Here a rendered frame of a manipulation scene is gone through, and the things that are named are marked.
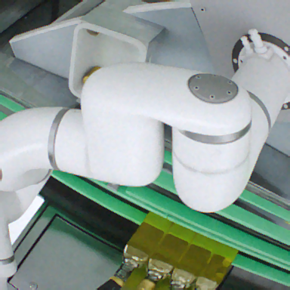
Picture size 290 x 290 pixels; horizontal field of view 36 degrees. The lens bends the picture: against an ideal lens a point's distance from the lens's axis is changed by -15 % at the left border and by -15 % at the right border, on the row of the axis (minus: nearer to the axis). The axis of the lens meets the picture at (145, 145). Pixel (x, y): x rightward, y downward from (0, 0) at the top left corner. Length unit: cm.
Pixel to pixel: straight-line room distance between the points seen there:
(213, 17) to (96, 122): 34
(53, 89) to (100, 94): 69
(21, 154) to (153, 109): 21
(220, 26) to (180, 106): 33
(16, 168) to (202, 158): 26
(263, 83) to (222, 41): 16
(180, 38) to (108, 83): 47
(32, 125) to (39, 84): 61
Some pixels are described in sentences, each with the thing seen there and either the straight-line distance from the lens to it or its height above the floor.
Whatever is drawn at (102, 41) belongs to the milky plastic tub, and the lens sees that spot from 108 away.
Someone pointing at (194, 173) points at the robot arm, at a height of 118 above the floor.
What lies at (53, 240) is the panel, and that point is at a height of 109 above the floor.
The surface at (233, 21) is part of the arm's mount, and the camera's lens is 79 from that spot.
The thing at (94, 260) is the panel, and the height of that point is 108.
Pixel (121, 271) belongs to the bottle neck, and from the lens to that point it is 98.
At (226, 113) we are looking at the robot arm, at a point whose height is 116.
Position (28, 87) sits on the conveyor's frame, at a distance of 124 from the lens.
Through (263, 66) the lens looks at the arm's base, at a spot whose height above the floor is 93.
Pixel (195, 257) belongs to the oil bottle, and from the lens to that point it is 101.
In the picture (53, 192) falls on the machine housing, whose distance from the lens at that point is 128.
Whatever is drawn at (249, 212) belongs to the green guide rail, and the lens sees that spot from 96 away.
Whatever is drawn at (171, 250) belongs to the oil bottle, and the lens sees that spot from 101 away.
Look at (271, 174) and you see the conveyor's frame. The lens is 102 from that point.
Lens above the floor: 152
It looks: 38 degrees down
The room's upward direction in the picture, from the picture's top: 144 degrees counter-clockwise
